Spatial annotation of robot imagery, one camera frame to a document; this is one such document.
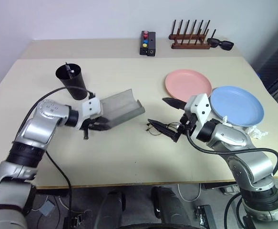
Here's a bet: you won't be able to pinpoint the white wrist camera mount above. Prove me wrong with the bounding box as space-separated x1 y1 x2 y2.
82 96 103 120
184 93 211 131

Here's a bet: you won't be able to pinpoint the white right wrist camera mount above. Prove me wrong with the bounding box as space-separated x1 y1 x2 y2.
184 93 211 131

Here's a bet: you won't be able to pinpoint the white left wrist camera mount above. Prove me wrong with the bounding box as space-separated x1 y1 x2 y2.
82 96 103 120

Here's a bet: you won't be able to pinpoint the black box with coloured buttons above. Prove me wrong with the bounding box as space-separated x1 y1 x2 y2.
139 30 150 56

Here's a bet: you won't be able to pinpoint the black floor device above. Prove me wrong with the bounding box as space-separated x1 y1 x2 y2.
195 204 217 229
63 209 93 229

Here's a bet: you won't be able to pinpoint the grey glasses case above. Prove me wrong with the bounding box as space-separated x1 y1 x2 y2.
99 88 146 128

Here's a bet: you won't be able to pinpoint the white floor cable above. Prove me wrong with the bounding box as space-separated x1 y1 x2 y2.
176 183 202 202

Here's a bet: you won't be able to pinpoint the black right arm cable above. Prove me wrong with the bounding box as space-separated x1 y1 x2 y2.
185 128 278 229

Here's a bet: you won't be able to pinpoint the blue plate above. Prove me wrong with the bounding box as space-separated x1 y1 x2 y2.
209 85 265 127

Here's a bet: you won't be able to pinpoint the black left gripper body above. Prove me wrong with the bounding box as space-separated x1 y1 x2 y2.
79 115 107 131

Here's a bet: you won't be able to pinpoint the dark rounded shape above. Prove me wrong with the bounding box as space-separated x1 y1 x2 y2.
151 186 192 229
96 189 127 229

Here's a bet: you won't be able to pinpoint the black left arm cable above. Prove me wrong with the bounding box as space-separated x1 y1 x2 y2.
16 86 94 215

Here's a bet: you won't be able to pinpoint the crumpled white tissue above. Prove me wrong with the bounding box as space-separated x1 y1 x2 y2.
244 125 269 139

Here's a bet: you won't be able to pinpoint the pink plate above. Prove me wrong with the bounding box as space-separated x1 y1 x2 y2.
165 69 213 103

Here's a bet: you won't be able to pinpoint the thin wire-frame glasses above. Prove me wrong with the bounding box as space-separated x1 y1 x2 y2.
144 120 182 136

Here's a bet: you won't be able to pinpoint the brown wooden dish rack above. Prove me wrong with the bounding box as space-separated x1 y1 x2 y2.
168 19 217 50

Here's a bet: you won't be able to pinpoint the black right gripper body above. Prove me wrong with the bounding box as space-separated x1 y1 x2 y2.
178 111 198 136

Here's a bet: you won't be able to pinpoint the black textured background object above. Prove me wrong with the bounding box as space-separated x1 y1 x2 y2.
255 35 278 93

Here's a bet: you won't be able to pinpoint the black sunglasses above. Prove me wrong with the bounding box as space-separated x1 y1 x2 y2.
206 37 235 52

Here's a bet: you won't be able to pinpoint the black marker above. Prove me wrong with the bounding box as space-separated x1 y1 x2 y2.
64 62 76 80

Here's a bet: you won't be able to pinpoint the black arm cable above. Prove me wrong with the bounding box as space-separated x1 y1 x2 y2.
185 128 278 229
16 86 94 215

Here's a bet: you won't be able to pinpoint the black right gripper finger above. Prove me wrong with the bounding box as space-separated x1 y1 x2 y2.
147 118 182 143
162 96 186 110

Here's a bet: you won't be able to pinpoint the small grey floor box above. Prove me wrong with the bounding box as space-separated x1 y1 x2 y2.
40 200 55 217

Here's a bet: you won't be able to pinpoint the black plastic cup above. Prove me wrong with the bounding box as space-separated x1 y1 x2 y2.
55 63 89 101

